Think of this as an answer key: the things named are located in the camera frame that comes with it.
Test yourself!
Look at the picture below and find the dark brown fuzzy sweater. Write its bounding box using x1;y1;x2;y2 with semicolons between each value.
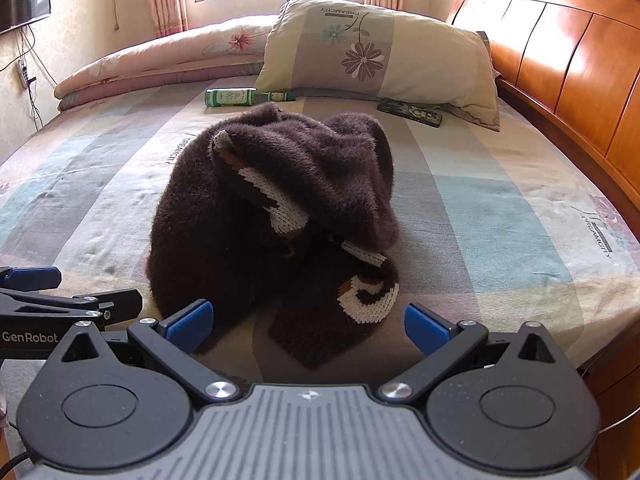
146;103;399;370

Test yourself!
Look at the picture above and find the striped pastel bed sheet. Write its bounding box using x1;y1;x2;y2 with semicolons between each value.
1;84;639;384

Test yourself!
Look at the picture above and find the dark green patterned packet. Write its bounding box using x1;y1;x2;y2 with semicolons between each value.
376;99;442;128

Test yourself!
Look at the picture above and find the green glass bottle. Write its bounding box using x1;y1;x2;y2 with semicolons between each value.
204;88;296;107

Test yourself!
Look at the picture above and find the pink floral folded quilt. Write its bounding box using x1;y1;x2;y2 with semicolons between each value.
54;15;277;112

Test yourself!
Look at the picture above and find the floral cream pillow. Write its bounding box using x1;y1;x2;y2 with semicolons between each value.
256;0;500;130

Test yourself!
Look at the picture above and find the orange wooden headboard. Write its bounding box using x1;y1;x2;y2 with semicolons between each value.
448;0;639;233

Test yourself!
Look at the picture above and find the white wall power strip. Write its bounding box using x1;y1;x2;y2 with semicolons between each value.
16;58;30;90

